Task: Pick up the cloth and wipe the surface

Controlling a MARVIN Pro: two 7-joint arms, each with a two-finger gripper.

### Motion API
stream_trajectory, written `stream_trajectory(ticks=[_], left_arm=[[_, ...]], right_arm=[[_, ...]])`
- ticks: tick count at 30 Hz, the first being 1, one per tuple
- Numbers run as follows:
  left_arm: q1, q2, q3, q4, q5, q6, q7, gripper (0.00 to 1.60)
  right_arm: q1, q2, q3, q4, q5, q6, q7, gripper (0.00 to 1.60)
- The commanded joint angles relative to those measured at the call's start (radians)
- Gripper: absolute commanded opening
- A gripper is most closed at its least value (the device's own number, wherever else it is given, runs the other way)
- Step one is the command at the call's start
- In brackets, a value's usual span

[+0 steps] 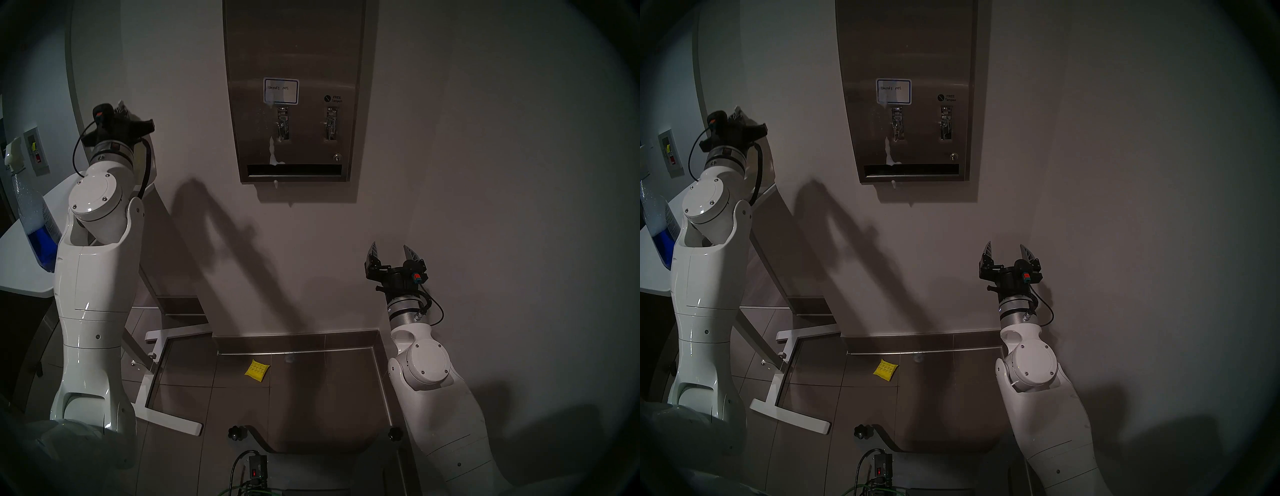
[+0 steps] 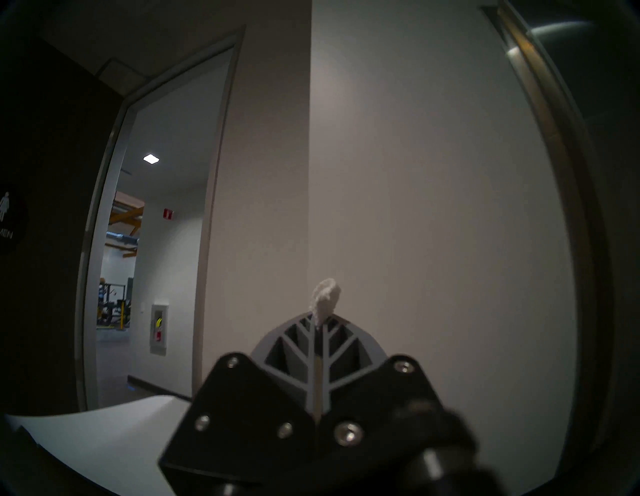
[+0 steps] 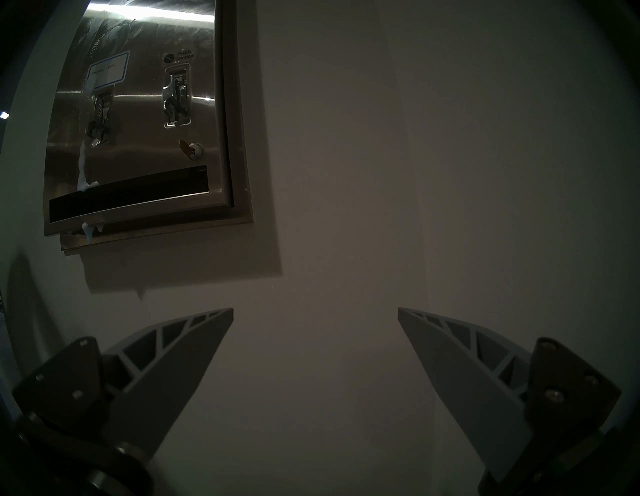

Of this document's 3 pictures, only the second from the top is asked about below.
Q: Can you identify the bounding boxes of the white cloth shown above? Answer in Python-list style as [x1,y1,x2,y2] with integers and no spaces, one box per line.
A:
[310,278,343,322]

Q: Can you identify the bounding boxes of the stainless steel wall dispenser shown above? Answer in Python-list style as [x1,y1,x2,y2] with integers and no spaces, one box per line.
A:
[481,0,640,481]

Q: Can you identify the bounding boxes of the white table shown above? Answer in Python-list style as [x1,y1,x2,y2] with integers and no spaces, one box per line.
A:
[4,394,194,495]

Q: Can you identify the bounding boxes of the round black restroom sign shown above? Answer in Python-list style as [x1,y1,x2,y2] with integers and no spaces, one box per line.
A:
[0,185,29,254]

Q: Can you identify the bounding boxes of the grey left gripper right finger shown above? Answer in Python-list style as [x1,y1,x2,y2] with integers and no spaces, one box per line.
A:
[317,312,446,461]

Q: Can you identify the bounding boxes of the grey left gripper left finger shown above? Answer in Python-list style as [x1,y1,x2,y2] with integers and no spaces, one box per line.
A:
[159,312,318,483]

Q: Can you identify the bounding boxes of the dark brown door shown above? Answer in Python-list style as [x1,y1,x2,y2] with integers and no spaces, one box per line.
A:
[0,39,126,417]

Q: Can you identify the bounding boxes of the yellow overhead beam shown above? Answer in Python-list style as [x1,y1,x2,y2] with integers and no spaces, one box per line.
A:
[109,191,146,258]

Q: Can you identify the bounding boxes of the fire extinguisher wall cabinet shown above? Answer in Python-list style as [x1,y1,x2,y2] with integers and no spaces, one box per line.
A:
[149,302,170,356]

